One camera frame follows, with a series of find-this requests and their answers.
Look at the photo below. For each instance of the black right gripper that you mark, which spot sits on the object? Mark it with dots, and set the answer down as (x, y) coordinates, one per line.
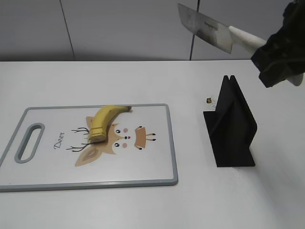
(283, 56)

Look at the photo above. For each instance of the black knife stand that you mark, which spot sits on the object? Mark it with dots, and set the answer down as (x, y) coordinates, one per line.
(231, 126)

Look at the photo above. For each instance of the white-handled cleaver knife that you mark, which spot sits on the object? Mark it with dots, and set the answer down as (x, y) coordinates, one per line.
(216, 33)

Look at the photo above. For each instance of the white deer cutting board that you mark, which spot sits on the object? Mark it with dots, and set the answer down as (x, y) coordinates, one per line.
(49, 150)

